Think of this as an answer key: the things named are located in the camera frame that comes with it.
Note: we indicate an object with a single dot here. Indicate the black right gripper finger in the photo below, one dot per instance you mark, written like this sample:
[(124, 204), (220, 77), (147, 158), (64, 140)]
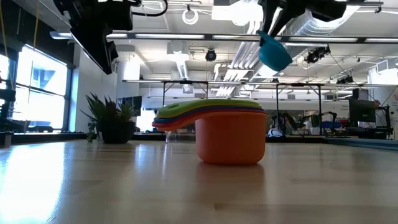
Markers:
[(268, 15), (292, 14)]

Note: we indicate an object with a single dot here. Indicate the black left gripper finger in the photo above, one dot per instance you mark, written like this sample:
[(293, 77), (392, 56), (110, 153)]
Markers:
[(99, 46)]

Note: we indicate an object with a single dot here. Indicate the teal measuring cup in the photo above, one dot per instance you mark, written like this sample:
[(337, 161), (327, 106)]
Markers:
[(273, 54)]

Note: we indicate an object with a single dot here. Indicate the red measuring cup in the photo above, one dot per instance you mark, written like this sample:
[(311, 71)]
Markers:
[(160, 123)]

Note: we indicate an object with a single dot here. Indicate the green measuring cup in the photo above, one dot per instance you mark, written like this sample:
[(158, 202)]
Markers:
[(211, 104)]

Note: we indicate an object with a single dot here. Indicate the orange measuring cup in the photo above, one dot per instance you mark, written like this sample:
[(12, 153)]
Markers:
[(230, 140)]

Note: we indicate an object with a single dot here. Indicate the clear plastic basket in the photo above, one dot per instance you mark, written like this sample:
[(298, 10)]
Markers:
[(180, 137)]

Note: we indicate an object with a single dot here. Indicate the long ceiling light bar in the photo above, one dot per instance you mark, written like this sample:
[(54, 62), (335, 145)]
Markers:
[(155, 36)]

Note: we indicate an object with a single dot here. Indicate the potted succulent plant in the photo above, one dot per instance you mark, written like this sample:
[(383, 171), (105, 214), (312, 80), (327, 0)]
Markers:
[(112, 124)]

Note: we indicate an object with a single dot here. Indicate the black metal background stand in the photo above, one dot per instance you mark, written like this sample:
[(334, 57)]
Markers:
[(163, 93), (319, 105)]

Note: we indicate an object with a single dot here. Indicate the black and white ball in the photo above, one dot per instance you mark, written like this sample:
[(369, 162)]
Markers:
[(275, 133)]

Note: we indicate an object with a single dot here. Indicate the round black ceiling camera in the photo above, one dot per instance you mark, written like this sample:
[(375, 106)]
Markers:
[(211, 55)]

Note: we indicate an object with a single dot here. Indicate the black aluminium table frame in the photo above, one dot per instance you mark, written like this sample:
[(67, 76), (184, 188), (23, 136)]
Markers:
[(46, 137)]

